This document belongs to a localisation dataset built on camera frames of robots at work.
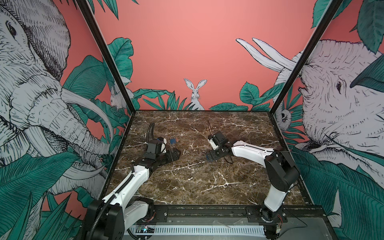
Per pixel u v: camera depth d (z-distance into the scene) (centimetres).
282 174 47
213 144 78
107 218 38
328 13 72
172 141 104
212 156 83
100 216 38
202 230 70
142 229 70
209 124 113
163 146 69
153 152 65
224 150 68
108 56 87
